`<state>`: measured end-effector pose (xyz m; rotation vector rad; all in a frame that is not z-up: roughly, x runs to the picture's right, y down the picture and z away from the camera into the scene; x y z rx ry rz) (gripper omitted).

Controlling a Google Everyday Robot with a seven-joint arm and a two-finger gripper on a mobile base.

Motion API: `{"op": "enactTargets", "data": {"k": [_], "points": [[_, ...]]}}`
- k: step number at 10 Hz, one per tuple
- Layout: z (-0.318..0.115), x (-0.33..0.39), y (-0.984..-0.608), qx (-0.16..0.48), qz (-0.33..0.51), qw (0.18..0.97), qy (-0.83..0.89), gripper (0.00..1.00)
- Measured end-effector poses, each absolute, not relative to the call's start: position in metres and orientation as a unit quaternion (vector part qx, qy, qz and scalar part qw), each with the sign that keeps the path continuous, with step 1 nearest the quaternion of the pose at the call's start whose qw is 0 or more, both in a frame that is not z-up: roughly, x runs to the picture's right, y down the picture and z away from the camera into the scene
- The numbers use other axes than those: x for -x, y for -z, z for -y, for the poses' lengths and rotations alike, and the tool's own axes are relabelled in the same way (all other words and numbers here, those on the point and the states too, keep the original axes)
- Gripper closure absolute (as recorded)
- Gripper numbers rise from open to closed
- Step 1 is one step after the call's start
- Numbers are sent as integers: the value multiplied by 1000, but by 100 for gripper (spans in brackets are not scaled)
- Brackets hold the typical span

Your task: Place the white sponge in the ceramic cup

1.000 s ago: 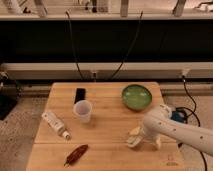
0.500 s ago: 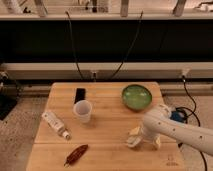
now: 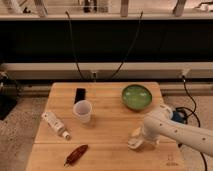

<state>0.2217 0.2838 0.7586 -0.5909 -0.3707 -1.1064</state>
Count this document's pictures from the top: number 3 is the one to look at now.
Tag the green bowl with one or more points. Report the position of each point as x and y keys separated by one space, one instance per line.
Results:
x=136 y=97

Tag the white tube bottle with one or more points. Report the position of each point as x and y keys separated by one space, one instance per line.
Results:
x=56 y=124

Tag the blue object on floor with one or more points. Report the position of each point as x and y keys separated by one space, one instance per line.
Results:
x=180 y=117

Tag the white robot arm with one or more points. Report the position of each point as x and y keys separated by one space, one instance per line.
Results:
x=158 y=122

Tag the wooden table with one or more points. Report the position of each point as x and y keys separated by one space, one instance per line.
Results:
x=106 y=135

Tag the black rectangular block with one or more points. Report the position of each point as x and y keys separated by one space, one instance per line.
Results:
x=80 y=94

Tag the dark machine at left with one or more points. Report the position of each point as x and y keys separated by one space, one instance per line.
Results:
x=9 y=94

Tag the white ceramic cup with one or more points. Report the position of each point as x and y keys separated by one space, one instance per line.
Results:
x=82 y=109

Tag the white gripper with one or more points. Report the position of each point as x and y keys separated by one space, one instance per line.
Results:
x=149 y=136

